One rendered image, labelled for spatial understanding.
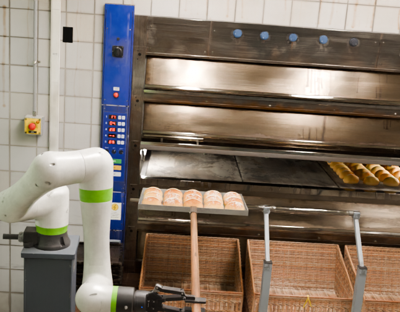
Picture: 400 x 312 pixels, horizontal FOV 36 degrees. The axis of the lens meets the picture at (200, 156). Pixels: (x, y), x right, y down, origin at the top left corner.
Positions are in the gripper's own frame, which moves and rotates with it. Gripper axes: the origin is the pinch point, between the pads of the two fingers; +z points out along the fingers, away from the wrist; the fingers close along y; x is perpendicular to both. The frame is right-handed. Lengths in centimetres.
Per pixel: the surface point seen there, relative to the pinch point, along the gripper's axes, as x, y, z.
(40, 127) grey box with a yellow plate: -148, -24, -86
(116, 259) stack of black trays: -122, 40, -38
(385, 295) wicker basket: -141, 60, 120
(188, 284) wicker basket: -142, 61, 3
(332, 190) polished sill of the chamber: -155, 2, 83
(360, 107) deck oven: -155, -49, 92
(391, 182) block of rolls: -170, -2, 123
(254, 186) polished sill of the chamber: -155, 3, 37
